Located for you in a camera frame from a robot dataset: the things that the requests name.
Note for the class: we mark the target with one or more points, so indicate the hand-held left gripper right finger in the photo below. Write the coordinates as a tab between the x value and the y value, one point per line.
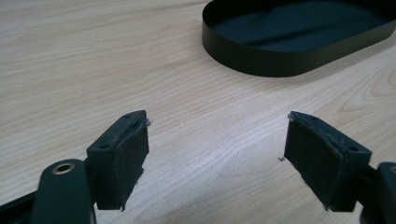
323	161

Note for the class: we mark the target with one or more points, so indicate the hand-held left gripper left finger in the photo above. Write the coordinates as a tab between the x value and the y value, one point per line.
120	161

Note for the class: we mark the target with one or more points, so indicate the black oval metal tray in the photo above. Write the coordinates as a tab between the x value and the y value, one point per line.
289	40

